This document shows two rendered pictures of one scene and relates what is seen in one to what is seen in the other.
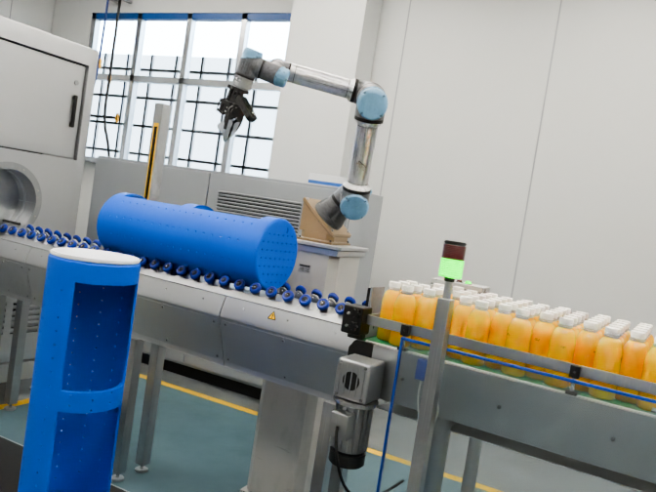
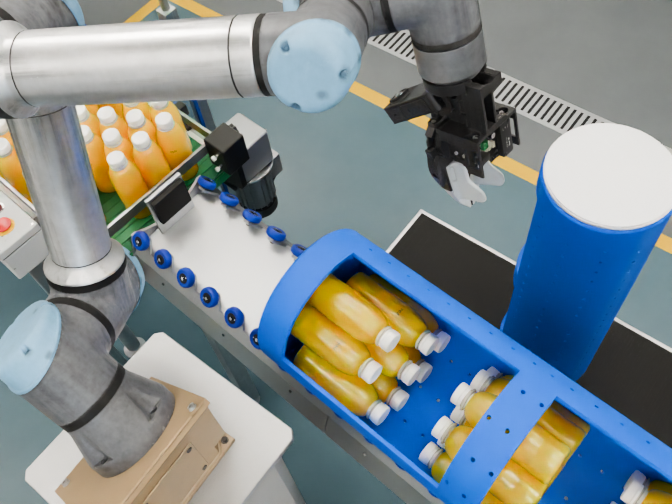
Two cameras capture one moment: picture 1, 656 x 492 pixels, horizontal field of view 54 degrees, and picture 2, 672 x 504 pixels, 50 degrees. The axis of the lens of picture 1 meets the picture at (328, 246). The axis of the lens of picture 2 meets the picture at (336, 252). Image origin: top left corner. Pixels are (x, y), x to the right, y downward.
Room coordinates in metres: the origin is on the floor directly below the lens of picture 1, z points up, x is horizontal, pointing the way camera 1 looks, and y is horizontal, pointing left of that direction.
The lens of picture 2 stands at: (3.09, 0.46, 2.29)
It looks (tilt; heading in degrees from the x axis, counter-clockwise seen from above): 58 degrees down; 199
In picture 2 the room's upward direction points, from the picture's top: 9 degrees counter-clockwise
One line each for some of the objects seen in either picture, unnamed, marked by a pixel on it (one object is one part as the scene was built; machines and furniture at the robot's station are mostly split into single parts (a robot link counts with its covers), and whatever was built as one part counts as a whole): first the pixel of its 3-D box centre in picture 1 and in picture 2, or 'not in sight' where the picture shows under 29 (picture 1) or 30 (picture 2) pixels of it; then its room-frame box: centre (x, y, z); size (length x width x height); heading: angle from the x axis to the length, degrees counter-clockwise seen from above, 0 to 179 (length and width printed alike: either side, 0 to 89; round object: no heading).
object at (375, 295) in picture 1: (373, 304); (172, 205); (2.27, -0.19, 0.99); 0.10 x 0.02 x 0.12; 150
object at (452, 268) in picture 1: (451, 267); not in sight; (1.77, -0.34, 1.18); 0.06 x 0.06 x 0.05
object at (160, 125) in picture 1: (141, 268); not in sight; (3.30, 0.94, 0.85); 0.06 x 0.06 x 1.70; 60
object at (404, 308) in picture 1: (403, 317); (169, 127); (2.05, -0.27, 0.99); 0.07 x 0.07 x 0.18
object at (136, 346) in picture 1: (126, 409); not in sight; (2.73, 0.75, 0.31); 0.06 x 0.06 x 0.63; 60
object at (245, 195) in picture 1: (217, 273); not in sight; (4.63, 0.76, 0.72); 2.15 x 0.54 x 1.45; 64
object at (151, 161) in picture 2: not in sight; (153, 166); (2.17, -0.27, 0.99); 0.07 x 0.07 x 0.18
